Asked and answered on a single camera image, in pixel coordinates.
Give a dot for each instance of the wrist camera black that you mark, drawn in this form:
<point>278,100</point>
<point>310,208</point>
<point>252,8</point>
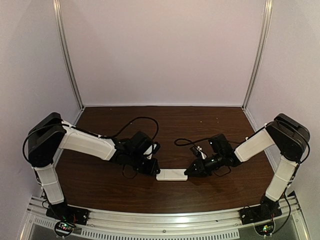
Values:
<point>198,153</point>
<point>152,150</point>

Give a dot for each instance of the aluminium front rail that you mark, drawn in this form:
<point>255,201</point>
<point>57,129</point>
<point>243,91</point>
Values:
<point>212,225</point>

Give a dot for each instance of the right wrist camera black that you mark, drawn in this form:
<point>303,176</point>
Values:
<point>198,153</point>

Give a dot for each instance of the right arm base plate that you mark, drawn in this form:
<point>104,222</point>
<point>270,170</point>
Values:
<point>255,213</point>

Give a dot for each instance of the right aluminium corner post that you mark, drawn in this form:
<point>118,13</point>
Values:
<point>264,32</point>

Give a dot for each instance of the left controller board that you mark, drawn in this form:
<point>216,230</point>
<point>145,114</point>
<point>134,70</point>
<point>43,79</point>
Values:
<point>63,229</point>

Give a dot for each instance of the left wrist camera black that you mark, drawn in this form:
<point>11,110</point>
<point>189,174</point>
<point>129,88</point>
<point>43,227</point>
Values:
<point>152,150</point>

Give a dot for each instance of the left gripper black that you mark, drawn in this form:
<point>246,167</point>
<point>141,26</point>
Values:
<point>149,169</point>

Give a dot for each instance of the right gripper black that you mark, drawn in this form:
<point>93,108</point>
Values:
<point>200,165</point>

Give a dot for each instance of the aluminium corner post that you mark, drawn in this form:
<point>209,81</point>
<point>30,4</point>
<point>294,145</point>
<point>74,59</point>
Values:
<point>264,32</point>
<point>66,53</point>

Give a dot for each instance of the controller board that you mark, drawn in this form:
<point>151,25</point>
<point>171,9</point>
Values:
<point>63,229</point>
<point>265,229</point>

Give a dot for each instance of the white remote control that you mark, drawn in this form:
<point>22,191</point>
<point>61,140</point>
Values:
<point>172,175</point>

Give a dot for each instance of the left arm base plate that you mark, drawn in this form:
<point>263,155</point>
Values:
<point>68,214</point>

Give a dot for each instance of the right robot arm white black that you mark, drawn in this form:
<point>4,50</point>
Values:
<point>289,137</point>

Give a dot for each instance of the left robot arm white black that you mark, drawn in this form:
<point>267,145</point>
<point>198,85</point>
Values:
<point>53,133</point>

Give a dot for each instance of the left aluminium corner post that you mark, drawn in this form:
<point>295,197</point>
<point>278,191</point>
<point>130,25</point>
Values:
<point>66,53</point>

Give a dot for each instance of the right controller board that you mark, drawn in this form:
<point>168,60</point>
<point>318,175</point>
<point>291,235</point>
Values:
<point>265,229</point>

